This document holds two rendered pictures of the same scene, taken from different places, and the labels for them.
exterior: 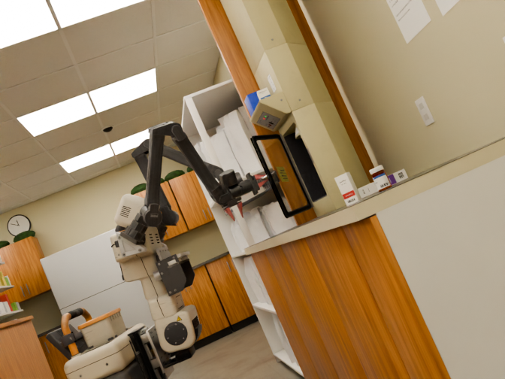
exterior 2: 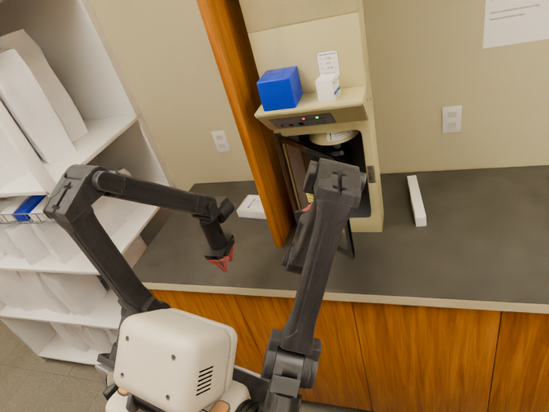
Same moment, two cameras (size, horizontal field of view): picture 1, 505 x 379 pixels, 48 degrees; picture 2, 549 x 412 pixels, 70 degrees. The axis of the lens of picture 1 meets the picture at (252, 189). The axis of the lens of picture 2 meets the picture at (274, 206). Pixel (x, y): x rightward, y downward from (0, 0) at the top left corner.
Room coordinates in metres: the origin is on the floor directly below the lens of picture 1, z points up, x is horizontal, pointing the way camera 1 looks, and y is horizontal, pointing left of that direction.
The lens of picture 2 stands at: (2.10, 0.79, 1.94)
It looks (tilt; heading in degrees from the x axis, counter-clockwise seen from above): 34 degrees down; 307
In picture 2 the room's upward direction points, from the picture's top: 17 degrees counter-clockwise
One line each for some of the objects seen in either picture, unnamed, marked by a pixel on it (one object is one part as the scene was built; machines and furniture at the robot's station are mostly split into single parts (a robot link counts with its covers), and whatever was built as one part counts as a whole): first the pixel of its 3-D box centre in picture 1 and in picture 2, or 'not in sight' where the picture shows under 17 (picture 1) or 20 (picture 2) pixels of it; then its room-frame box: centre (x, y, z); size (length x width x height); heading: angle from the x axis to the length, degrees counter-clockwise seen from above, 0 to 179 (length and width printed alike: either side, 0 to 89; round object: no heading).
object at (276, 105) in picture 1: (269, 116); (312, 115); (2.61, -0.21, 1.46); 0.32 x 0.11 x 0.10; 11
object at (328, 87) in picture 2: (264, 96); (328, 87); (2.55, -0.22, 1.54); 0.05 x 0.05 x 0.06; 1
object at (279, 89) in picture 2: (258, 102); (280, 88); (2.69, -0.19, 1.56); 0.10 x 0.10 x 0.09; 11
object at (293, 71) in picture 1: (316, 128); (329, 127); (2.65, -0.39, 1.33); 0.32 x 0.25 x 0.77; 11
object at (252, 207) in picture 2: not in sight; (258, 206); (3.03, -0.34, 0.96); 0.16 x 0.12 x 0.04; 3
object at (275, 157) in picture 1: (282, 174); (314, 197); (2.63, -0.15, 1.19); 0.30 x 0.01 x 0.40; 152
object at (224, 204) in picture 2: (229, 177); (212, 208); (2.85, 0.08, 1.30); 0.11 x 0.09 x 0.12; 90
